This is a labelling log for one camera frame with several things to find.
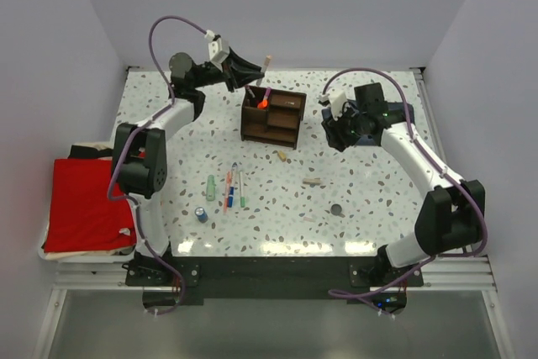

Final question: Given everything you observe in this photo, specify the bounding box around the peach capped marker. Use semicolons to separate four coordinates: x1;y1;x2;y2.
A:
256;55;272;87

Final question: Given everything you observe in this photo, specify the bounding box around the light green stapler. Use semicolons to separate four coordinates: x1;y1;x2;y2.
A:
206;175;216;201

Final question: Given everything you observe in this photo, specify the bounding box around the wooden clothespin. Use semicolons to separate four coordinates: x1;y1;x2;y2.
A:
303;178;322;185

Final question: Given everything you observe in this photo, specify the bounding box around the red gel pen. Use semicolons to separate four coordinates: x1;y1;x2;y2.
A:
245;85;256;99

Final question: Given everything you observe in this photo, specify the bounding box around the purple cable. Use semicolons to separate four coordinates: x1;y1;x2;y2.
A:
107;16;209;316
323;67;491;314

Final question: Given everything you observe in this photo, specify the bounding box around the pink capped marker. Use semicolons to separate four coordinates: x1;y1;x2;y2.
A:
263;87;272;101

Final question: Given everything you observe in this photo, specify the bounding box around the red cloth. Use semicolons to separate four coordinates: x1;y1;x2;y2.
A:
44;159;136;254

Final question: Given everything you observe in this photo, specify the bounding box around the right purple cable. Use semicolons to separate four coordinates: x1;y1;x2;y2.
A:
323;67;491;314

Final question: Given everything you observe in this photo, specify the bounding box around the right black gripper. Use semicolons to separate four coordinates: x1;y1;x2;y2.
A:
322;103;367;153

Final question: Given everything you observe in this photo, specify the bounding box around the dark blue folded towel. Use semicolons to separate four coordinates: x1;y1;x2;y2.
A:
356;102;407;146

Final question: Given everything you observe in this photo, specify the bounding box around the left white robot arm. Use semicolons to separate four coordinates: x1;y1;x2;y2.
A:
111;50;266;285

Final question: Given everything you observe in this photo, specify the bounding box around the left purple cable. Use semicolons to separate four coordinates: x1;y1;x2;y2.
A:
107;16;209;316

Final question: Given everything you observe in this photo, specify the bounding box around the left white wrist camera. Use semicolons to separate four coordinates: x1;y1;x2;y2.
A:
204;30;229;66

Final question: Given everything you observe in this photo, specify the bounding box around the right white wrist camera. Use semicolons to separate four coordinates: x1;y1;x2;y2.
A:
319;90;347;121

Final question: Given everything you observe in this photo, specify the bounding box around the small wooden block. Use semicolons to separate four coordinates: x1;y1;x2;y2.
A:
277;150;287;162

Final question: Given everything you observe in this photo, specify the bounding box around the blue battery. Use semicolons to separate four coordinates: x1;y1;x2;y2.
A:
194;207;208;223

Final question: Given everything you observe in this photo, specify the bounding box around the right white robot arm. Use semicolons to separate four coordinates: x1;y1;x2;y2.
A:
319;83;487;286

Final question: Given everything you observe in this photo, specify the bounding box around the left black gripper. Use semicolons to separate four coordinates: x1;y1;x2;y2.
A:
193;49;265;94

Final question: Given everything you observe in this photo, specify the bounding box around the grey round cap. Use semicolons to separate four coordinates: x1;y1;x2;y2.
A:
330;204;342;215

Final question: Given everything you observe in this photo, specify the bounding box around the white tray with cloths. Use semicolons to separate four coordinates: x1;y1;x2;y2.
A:
38;142;135;263

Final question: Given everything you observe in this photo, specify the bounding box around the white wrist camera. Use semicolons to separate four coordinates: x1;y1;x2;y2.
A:
204;30;229;66
319;90;347;121

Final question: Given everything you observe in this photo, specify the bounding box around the orange black highlighter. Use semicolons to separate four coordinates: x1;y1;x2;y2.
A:
257;100;268;109

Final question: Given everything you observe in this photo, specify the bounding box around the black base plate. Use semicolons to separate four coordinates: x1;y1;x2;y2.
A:
122;253;406;308

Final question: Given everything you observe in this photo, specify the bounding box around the brown wooden desk organizer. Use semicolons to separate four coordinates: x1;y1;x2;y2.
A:
240;86;307;150

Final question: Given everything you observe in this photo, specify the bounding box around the green capped marker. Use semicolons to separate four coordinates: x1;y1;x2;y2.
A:
239;170;246;209

